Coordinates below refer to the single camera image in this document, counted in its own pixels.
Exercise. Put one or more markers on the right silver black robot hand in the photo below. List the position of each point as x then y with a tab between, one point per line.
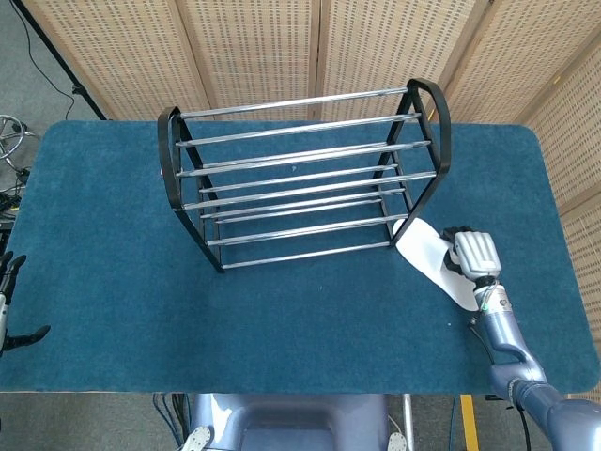
476	256

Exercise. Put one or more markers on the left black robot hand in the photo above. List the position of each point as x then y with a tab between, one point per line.
28	336

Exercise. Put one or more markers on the white slipper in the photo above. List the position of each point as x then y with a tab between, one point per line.
422	249

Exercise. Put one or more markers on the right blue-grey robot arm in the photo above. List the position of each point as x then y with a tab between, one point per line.
502	329

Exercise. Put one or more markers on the black chrome-bar shoe rack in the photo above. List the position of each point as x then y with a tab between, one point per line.
446	141

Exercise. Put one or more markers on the blue carpet mat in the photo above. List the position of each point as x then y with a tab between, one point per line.
117	282

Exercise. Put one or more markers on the yellow floor tape strip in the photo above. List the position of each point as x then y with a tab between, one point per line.
469	423

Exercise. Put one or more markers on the chrome stool base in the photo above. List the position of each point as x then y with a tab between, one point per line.
9	123

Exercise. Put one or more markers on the blue-grey robot torso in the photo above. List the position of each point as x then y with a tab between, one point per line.
291	423

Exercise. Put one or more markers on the black stand pole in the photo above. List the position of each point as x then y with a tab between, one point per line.
61	61

